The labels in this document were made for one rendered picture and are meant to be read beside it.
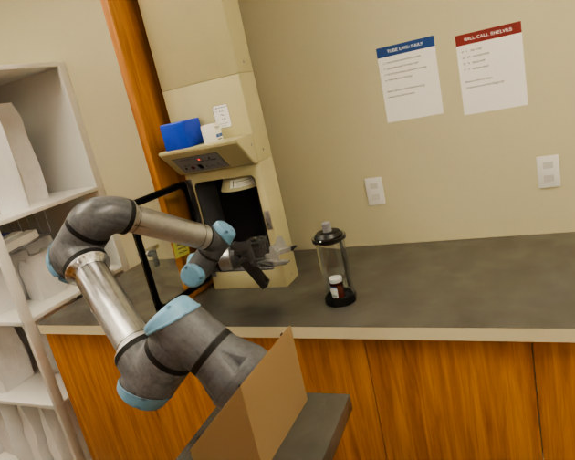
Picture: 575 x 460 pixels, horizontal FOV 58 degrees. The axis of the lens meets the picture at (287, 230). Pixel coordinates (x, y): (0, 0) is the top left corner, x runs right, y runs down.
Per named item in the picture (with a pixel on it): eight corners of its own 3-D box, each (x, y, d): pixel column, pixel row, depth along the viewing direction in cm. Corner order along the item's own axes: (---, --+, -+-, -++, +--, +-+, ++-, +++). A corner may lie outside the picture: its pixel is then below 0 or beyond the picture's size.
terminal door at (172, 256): (212, 279, 201) (185, 179, 191) (159, 315, 176) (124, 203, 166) (210, 279, 201) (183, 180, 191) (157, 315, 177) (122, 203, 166)
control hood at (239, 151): (183, 173, 192) (176, 147, 190) (259, 162, 178) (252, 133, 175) (164, 181, 182) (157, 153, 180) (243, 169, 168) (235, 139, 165)
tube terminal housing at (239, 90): (244, 265, 226) (199, 86, 206) (311, 261, 212) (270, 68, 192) (214, 288, 204) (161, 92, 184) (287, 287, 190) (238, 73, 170)
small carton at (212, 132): (210, 141, 179) (205, 124, 177) (223, 139, 177) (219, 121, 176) (203, 144, 174) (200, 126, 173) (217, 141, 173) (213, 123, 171)
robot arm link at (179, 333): (212, 339, 101) (160, 296, 103) (177, 386, 105) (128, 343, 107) (235, 319, 112) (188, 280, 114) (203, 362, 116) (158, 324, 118)
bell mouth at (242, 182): (235, 182, 207) (232, 169, 205) (274, 177, 199) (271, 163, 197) (212, 194, 192) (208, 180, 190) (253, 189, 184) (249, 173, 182)
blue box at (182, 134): (182, 146, 188) (175, 121, 185) (204, 141, 183) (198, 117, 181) (165, 151, 179) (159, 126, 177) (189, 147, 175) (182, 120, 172)
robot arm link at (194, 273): (192, 251, 154) (203, 242, 165) (172, 279, 158) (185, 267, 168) (213, 266, 155) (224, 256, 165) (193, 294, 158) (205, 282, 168)
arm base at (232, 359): (251, 371, 98) (212, 338, 99) (210, 423, 103) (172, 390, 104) (277, 341, 112) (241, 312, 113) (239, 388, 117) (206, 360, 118)
